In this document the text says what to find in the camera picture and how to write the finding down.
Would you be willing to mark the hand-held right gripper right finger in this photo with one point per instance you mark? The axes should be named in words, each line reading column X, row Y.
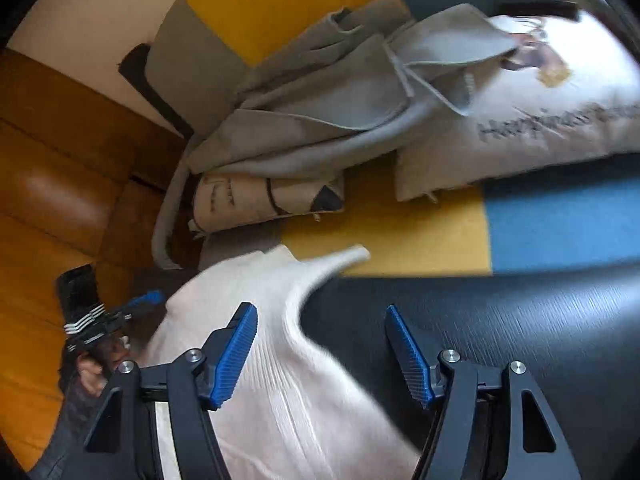
column 407, row 355

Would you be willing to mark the person's left forearm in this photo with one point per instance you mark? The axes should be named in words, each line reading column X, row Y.
column 65, row 435

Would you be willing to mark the white printed pillow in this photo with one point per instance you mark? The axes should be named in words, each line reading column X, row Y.
column 550, row 125

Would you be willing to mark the beige knitted sweater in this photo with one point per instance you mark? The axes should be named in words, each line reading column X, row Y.
column 300, row 410

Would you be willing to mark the person's left hand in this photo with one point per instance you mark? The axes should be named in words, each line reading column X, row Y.
column 95, row 375

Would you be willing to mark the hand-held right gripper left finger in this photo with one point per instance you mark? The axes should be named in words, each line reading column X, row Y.
column 232, row 355

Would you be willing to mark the grey yellow blue sofa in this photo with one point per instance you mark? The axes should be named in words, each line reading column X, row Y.
column 400, row 240

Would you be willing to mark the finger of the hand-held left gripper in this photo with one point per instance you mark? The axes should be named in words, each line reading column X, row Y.
column 147, row 300

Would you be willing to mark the grey coat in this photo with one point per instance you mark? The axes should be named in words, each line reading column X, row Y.
column 300, row 110

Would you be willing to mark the cream patterned pillow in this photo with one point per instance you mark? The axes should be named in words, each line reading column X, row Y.
column 240, row 200

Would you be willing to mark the brown wooden wardrobe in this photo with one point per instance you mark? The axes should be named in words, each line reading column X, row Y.
column 50, row 185

